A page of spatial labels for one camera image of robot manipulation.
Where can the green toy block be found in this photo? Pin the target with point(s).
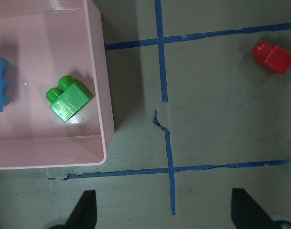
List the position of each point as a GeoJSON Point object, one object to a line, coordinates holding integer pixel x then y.
{"type": "Point", "coordinates": [68, 98]}

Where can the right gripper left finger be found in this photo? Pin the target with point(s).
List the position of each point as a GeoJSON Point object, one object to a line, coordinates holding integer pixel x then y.
{"type": "Point", "coordinates": [84, 215]}

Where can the pink plastic box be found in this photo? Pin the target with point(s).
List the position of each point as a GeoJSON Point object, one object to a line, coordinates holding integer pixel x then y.
{"type": "Point", "coordinates": [42, 41]}

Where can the red toy block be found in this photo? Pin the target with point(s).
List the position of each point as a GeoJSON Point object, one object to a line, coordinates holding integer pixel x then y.
{"type": "Point", "coordinates": [272, 57]}

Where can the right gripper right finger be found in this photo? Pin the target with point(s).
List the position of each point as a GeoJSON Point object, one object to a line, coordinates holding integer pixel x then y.
{"type": "Point", "coordinates": [247, 214]}

